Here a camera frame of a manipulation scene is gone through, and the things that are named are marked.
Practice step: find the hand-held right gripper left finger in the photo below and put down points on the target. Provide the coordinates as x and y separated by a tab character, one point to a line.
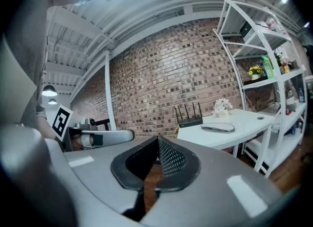
80	184

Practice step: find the small pendant lamp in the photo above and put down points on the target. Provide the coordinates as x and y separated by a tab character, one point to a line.
52	101

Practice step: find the yellow sunflowers in white pot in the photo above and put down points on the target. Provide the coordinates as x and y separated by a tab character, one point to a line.
255	72

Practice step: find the clear plastic bag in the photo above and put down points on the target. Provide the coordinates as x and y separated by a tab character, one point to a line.
228	124

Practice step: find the black router with antennas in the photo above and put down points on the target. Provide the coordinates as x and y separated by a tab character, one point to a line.
190	122

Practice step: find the white metal shelf rack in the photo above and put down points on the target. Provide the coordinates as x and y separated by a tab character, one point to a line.
276	113

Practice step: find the green detergent bottle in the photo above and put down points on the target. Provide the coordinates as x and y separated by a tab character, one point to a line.
268	68

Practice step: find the person's left forearm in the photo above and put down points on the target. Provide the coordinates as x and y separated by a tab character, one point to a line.
46	128

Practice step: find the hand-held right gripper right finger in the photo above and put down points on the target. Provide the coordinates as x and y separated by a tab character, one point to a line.
220	196

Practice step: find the large pendant lamp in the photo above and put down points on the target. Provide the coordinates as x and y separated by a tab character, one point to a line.
49	91

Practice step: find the blue bottle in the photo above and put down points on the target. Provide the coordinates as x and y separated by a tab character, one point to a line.
301	96

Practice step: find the pink flowers in white pot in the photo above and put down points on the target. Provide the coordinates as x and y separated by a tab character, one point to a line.
222	109

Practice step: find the person's grey t-shirt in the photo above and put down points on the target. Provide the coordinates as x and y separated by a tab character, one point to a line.
27	50

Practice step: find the black box device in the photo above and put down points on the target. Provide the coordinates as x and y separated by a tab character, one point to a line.
247	29

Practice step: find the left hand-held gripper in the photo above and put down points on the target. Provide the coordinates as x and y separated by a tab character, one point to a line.
62	120

